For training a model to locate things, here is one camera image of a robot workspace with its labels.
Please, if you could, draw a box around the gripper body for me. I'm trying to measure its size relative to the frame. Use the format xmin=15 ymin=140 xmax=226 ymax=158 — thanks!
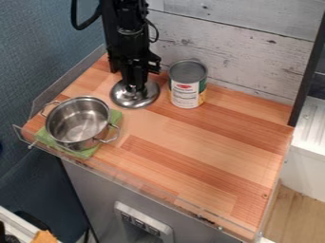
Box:
xmin=105 ymin=44 xmax=164 ymax=76

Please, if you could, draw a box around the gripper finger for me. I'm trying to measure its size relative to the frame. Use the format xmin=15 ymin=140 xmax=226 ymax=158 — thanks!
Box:
xmin=120 ymin=64 xmax=136 ymax=93
xmin=133 ymin=64 xmax=149 ymax=93

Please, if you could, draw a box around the silver lid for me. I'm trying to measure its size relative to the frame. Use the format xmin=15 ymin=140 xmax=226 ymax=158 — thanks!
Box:
xmin=108 ymin=78 xmax=162 ymax=110

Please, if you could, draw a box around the white and green can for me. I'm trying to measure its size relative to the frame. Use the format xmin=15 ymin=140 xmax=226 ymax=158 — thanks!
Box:
xmin=167 ymin=59 xmax=210 ymax=110

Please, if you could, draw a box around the silver pot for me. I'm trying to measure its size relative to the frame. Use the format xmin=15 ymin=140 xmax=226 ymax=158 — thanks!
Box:
xmin=39 ymin=96 xmax=123 ymax=152

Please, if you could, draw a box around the green cloth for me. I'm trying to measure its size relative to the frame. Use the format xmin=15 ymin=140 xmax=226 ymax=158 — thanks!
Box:
xmin=34 ymin=108 xmax=124 ymax=160

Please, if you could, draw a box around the white cabinet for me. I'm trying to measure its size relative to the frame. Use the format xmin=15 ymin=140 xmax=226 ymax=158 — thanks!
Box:
xmin=278 ymin=95 xmax=325 ymax=203

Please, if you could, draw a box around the black cable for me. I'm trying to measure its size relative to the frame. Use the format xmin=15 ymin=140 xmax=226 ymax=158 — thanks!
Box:
xmin=69 ymin=0 xmax=105 ymax=31

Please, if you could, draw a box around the black post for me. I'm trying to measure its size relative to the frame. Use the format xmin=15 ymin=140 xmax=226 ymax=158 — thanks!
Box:
xmin=286 ymin=11 xmax=325 ymax=128

